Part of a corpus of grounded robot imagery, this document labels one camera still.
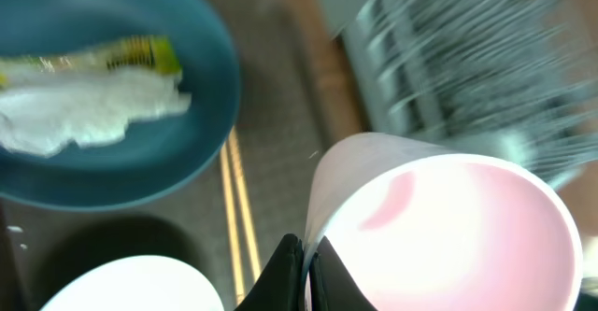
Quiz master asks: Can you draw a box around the light blue rice bowl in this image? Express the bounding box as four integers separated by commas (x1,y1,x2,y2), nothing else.
41,255,223,311

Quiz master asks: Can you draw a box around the brown serving tray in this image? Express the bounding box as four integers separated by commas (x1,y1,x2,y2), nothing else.
0,0,370,311

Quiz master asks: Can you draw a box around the green snack wrapper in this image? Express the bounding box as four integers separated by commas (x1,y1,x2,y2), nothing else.
1,35,182,87

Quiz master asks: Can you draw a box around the grey dishwasher rack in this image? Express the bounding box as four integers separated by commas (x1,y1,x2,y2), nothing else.
320,0,597,189

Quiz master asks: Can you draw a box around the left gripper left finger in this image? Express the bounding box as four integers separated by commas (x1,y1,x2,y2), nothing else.
235,233,304,311

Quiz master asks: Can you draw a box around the right wooden chopstick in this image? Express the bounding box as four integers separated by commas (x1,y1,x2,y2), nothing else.
228,127,262,282

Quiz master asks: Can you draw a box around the pink stained paper cup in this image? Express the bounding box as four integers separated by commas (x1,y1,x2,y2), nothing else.
305,133,582,311

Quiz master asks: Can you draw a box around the white napkin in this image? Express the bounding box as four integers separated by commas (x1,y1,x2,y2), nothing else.
1,68,192,158

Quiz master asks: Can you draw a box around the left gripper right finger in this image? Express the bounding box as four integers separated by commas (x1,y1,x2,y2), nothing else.
309,237,377,311

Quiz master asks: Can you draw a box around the dark blue plate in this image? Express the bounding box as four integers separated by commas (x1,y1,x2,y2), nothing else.
1,0,241,211

